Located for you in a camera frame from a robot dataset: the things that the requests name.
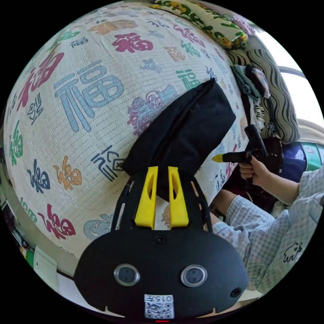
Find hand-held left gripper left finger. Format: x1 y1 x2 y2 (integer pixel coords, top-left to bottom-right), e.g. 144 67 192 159
134 166 159 230

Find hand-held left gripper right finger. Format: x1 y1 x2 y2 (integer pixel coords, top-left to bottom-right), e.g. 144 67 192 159
168 166 190 230

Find black long pants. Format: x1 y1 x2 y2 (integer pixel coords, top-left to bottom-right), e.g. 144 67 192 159
122 78 237 203

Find person's right forearm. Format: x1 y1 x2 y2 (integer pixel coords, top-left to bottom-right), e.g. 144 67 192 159
263 174 301 206

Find person's left forearm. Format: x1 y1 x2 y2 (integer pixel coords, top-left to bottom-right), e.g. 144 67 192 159
209 188 256 243

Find person's right hand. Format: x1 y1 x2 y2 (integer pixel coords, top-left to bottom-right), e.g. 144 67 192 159
239 158 273 188

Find wavy striped cushion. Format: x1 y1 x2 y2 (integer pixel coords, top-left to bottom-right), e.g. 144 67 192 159
227 48 301 145

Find pile of clothes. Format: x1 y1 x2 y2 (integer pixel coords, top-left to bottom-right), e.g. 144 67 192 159
230 64 272 136

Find bed with printed sheet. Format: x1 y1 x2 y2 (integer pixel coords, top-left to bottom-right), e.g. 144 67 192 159
2 2 253 259

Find person's body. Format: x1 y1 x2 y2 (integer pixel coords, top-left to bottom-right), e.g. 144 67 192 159
212 167 324 295

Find window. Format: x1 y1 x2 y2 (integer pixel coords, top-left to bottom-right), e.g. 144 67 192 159
254 26 324 122

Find frog print pillow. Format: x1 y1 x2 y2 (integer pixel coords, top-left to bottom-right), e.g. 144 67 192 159
154 0 257 50

